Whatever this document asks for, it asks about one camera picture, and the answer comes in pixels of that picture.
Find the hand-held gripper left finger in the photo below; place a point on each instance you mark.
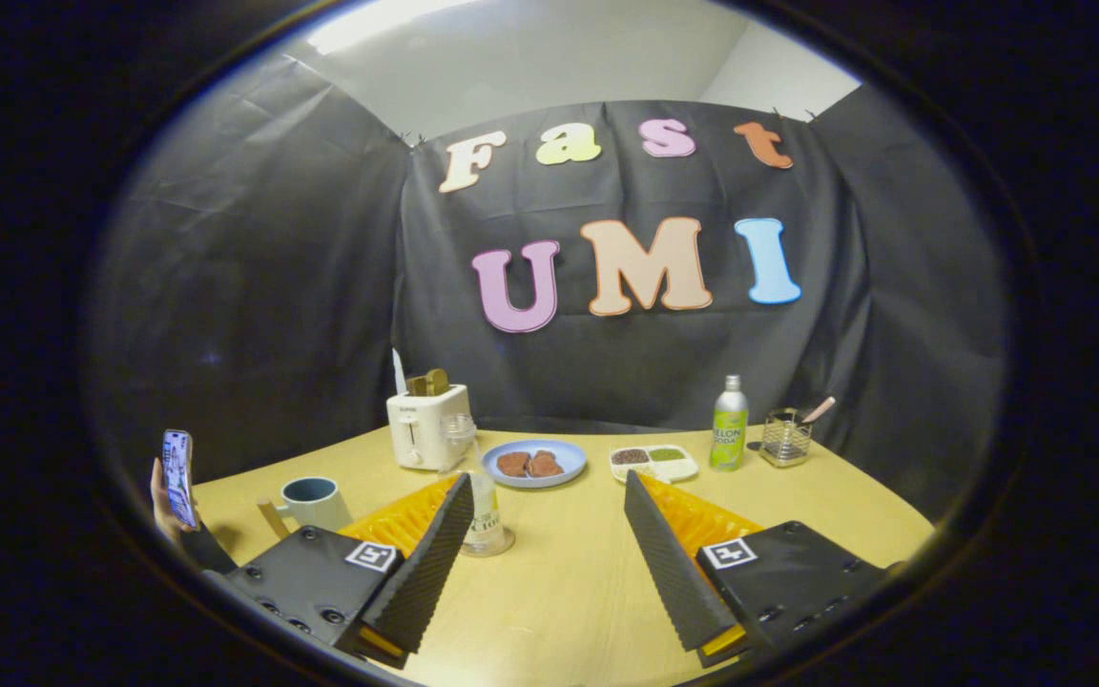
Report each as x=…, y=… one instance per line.
x=421, y=572

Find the white divided dish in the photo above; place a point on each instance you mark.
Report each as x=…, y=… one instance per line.
x=654, y=463

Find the blue plate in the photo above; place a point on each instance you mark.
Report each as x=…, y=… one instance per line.
x=569, y=460

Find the grey-blue cup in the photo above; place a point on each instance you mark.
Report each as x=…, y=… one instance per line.
x=319, y=506

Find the brown cookie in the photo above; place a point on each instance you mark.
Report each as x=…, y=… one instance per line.
x=546, y=465
x=512, y=465

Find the wooden table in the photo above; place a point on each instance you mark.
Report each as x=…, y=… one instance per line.
x=569, y=572

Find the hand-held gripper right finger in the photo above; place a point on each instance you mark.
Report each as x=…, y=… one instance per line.
x=678, y=572

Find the white knife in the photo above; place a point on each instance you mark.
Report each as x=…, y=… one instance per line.
x=399, y=374

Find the black backdrop cloth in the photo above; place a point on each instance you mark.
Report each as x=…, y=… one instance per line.
x=273, y=286

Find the white toaster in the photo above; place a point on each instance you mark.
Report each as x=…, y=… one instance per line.
x=421, y=429

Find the smartphone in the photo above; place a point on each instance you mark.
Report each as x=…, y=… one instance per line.
x=179, y=477

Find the toast slice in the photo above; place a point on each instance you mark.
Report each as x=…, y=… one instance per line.
x=427, y=384

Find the green soda bottle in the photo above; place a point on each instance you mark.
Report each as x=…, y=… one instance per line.
x=729, y=429

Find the clear juice bottle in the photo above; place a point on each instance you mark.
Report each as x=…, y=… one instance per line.
x=489, y=520

